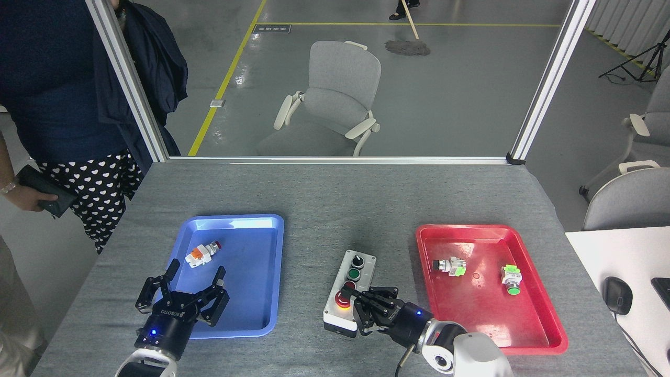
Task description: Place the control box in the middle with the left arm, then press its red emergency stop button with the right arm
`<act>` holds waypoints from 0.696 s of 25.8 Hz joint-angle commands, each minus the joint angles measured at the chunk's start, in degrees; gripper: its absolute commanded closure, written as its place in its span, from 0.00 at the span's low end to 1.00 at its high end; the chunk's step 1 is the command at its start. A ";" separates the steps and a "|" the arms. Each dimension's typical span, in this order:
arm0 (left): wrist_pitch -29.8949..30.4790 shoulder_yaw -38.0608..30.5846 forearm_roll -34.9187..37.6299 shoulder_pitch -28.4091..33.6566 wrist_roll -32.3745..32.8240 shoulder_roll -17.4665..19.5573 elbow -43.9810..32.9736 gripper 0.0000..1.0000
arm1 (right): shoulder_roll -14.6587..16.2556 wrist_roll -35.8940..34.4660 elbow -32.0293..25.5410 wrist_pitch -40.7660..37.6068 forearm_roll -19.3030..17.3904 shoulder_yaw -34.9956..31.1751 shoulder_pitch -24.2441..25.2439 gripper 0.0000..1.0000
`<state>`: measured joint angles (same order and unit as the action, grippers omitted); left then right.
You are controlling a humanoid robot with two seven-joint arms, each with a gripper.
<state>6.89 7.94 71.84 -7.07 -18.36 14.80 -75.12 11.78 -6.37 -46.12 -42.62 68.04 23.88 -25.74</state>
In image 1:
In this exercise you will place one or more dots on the blue plastic tray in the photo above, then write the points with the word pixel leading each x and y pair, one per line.
pixel 251 283

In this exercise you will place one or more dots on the black tripod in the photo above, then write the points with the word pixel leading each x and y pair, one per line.
pixel 649 60

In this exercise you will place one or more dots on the person's forearm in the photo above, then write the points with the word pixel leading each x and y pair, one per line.
pixel 4 159

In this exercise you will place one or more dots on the grey floor mop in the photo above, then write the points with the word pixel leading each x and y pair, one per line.
pixel 408 48

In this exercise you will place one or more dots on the person's hand with bracelet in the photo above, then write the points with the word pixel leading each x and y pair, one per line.
pixel 29 199

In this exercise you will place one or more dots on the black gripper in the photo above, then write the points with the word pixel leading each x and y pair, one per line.
pixel 408 324
pixel 167 327

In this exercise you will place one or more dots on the grey three-button control box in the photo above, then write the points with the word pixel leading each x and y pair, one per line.
pixel 361 267

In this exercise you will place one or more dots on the silver aluminium post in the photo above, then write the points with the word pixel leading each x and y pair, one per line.
pixel 128 84
pixel 552 78

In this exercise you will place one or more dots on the black keyboard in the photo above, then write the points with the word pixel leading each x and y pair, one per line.
pixel 662 290

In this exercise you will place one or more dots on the grey chair white frame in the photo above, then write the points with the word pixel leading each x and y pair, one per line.
pixel 633 201

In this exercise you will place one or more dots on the black wallet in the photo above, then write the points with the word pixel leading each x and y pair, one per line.
pixel 52 195

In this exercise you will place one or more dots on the white pleated curtain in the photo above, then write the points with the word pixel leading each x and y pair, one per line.
pixel 628 21

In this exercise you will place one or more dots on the black floor label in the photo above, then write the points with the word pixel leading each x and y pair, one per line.
pixel 271 29

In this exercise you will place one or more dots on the black push button green block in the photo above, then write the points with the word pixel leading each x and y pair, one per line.
pixel 451 266

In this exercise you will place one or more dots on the red push button orange block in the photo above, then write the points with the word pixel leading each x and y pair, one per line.
pixel 201 255

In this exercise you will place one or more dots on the grey felt table cloth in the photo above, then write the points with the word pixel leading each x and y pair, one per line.
pixel 345 209

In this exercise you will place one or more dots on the silver floor plate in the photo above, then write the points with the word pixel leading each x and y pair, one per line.
pixel 217 103

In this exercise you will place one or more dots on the grey office chair white armrests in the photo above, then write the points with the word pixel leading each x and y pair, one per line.
pixel 340 94
pixel 654 131

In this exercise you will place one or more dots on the white desk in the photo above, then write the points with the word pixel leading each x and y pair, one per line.
pixel 617 256

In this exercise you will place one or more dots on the silver aluminium rail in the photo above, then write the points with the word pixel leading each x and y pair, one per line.
pixel 335 159

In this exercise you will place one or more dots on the person with mop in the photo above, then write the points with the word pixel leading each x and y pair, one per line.
pixel 400 10

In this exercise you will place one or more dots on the red plastic tray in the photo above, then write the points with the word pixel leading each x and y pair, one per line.
pixel 487 314

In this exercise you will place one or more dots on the black computer mouse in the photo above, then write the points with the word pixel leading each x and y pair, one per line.
pixel 617 296

